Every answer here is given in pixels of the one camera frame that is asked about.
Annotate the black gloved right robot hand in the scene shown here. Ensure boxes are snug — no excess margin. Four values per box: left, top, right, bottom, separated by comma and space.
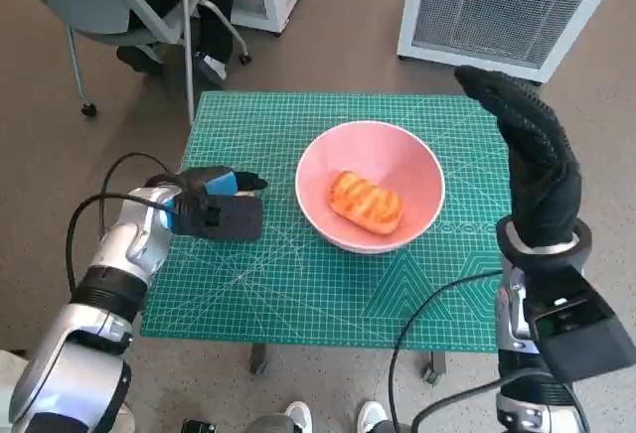
454, 65, 582, 250

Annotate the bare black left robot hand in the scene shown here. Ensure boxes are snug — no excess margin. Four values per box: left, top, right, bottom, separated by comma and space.
173, 167, 269, 201

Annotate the striped oblong toy bread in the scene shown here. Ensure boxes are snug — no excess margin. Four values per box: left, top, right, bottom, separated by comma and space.
326, 169, 402, 235

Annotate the pink bowl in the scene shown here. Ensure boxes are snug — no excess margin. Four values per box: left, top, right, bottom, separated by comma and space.
294, 121, 446, 255

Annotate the green cutting mat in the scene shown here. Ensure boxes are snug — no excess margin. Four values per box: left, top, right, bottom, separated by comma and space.
141, 90, 511, 353

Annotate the person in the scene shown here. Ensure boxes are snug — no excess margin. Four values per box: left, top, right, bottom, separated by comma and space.
0, 351, 31, 424
116, 0, 238, 89

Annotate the large white mesh cabinet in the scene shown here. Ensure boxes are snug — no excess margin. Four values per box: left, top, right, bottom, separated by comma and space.
396, 0, 636, 84

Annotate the white shoe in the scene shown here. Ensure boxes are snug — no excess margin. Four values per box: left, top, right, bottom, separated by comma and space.
356, 400, 389, 433
284, 400, 314, 433

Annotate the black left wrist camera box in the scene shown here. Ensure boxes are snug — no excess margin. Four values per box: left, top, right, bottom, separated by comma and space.
171, 194, 264, 241

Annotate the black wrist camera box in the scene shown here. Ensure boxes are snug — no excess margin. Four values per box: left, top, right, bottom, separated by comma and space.
171, 194, 264, 241
524, 266, 636, 383

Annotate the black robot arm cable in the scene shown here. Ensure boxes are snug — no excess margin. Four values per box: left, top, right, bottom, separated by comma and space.
101, 152, 180, 238
387, 269, 503, 433
411, 370, 592, 433
66, 193, 173, 295

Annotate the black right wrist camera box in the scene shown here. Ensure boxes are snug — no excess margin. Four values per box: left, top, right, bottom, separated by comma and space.
524, 266, 636, 383

